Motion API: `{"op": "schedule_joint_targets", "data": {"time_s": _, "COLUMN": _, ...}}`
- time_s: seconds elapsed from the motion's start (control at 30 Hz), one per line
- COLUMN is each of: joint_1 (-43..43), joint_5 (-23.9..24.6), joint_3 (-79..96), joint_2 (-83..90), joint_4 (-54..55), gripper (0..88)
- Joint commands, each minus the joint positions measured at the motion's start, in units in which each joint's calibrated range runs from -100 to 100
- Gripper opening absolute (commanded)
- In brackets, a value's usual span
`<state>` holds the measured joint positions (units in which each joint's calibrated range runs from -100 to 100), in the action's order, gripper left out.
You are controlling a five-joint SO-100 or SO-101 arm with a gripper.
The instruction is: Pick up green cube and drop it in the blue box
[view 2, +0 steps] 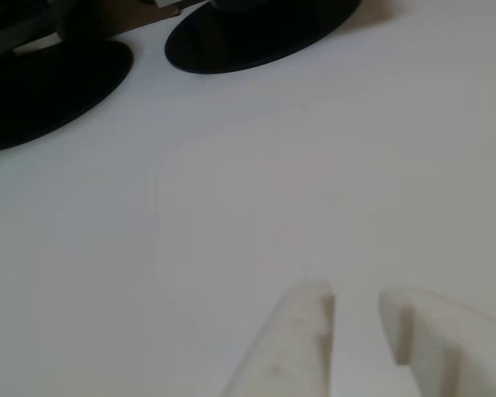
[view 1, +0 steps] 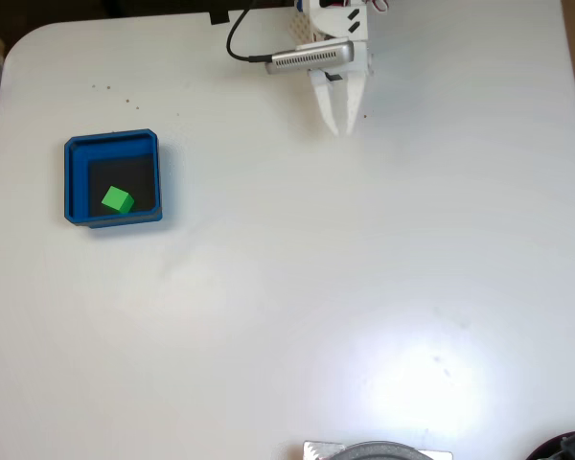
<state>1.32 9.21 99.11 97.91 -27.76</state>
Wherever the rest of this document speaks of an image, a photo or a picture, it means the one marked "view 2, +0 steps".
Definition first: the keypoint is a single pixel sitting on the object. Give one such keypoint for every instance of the black round stand base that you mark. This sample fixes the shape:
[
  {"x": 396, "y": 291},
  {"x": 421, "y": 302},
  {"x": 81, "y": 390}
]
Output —
[
  {"x": 256, "y": 37},
  {"x": 45, "y": 95}
]

